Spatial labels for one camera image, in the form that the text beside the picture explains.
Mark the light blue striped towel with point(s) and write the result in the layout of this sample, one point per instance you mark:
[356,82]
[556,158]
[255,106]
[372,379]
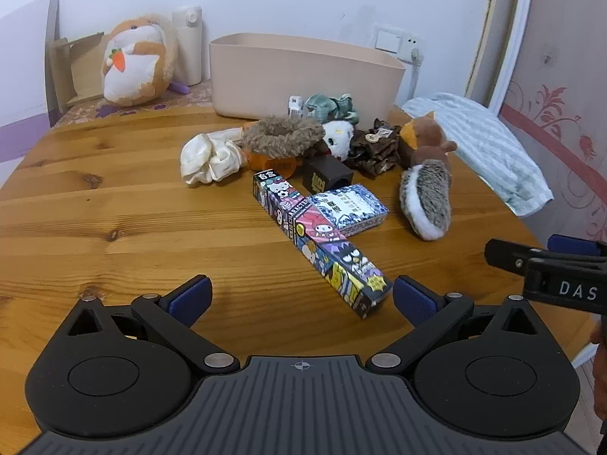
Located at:
[483,147]

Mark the pink floral panel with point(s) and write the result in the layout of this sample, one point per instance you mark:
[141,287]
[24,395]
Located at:
[564,99]

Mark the brown fuzzy scrunchie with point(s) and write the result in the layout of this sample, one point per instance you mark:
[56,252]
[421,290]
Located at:
[280,137]

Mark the white leaning board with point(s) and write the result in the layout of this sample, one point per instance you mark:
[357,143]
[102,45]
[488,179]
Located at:
[23,61]

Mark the small white toy car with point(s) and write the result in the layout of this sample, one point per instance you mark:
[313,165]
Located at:
[295,106]

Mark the wooden framed board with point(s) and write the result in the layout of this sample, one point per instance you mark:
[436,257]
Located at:
[507,23]

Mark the beige plastic container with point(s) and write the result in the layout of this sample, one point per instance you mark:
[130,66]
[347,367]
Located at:
[303,80]

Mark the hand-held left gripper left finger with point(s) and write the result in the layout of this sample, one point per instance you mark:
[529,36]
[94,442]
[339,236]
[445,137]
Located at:
[189,299]

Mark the blue white patterned box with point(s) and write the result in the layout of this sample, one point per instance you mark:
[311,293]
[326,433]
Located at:
[353,211]

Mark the brown squirrel plush toy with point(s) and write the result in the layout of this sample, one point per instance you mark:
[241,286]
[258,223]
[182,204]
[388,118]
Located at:
[427,189]

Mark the black cube with hole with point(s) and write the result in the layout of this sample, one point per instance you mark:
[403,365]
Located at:
[327,175]

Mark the cream thermos bottle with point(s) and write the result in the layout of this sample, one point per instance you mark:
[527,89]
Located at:
[188,42]

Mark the cardboard shelf box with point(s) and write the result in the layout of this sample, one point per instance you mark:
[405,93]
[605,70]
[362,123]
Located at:
[78,71]

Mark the white wall switch socket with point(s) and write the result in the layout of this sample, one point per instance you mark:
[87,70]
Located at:
[391,40]

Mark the white satin scrunchie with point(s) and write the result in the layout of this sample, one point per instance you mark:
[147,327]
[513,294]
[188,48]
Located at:
[208,156]

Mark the small purple item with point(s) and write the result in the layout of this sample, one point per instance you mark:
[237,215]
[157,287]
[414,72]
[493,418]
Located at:
[180,87]

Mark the small white plush toy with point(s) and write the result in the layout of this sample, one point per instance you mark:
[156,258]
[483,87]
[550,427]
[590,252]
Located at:
[340,137]

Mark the long cartoon print box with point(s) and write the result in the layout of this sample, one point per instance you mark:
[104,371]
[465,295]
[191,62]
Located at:
[322,251]

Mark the orange box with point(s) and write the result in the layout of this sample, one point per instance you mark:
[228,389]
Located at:
[275,163]

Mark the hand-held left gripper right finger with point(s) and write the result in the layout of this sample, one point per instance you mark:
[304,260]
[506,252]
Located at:
[413,301]

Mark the hamster plush with carrot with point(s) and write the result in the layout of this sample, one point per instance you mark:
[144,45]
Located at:
[135,61]

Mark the purple floral cloth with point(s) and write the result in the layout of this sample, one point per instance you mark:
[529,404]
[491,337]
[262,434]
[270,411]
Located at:
[189,97]

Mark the dark brown patterned scrunchie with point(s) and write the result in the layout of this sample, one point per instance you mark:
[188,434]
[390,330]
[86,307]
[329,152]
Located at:
[374,149]

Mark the green scrunchie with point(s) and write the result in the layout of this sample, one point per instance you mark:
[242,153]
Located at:
[332,109]

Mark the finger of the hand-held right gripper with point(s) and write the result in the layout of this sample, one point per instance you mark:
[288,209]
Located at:
[571,244]
[502,253]

